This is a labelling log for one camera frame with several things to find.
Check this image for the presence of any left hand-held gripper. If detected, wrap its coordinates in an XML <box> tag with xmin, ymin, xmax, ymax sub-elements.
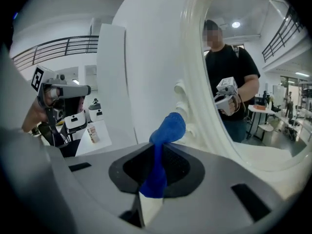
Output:
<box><xmin>31</xmin><ymin>65</ymin><xmax>92</xmax><ymax>134</ymax></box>

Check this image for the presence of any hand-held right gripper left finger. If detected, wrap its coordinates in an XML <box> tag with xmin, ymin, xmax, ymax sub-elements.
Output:
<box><xmin>63</xmin><ymin>142</ymin><xmax>157</xmax><ymax>234</ymax></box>

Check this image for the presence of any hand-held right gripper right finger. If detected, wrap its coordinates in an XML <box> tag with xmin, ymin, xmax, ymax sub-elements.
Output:
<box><xmin>145</xmin><ymin>142</ymin><xmax>291</xmax><ymax>234</ymax></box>

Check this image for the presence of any blue cloth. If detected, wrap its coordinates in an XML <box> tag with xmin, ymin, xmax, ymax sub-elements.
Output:
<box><xmin>138</xmin><ymin>111</ymin><xmax>187</xmax><ymax>199</ymax></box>

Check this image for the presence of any person's left forearm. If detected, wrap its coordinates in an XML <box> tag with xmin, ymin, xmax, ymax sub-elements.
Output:
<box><xmin>21</xmin><ymin>98</ymin><xmax>49</xmax><ymax>134</ymax></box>

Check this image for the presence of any person's left hand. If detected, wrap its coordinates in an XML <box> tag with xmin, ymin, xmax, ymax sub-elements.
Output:
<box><xmin>44</xmin><ymin>87</ymin><xmax>60</xmax><ymax>106</ymax></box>

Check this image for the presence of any small printed carton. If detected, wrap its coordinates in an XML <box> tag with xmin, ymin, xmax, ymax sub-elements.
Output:
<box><xmin>86</xmin><ymin>122</ymin><xmax>101</xmax><ymax>145</ymax></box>

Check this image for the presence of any white rounded machine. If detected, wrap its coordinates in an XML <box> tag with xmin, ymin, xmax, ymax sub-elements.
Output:
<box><xmin>88</xmin><ymin>98</ymin><xmax>104</xmax><ymax>122</ymax></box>

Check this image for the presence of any white table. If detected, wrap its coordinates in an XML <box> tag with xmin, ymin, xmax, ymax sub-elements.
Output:
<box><xmin>75</xmin><ymin>119</ymin><xmax>113</xmax><ymax>157</ymax></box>

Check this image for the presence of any black balcony railing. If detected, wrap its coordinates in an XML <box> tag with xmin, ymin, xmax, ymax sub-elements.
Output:
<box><xmin>11</xmin><ymin>35</ymin><xmax>99</xmax><ymax>71</ymax></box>

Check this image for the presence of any white oval framed mirror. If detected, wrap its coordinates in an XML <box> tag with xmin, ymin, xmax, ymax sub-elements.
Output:
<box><xmin>174</xmin><ymin>0</ymin><xmax>312</xmax><ymax>189</ymax></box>

